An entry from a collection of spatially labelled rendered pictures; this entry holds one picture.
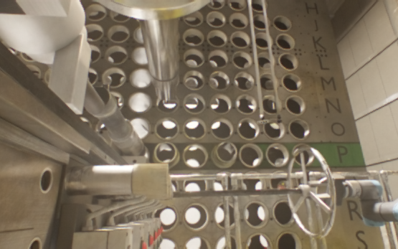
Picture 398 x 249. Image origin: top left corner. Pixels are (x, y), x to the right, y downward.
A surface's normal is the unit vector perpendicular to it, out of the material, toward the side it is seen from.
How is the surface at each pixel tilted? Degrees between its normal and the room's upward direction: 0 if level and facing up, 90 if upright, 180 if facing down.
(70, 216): 90
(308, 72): 90
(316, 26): 90
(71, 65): 90
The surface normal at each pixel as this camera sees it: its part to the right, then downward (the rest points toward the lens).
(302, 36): 0.12, -0.33
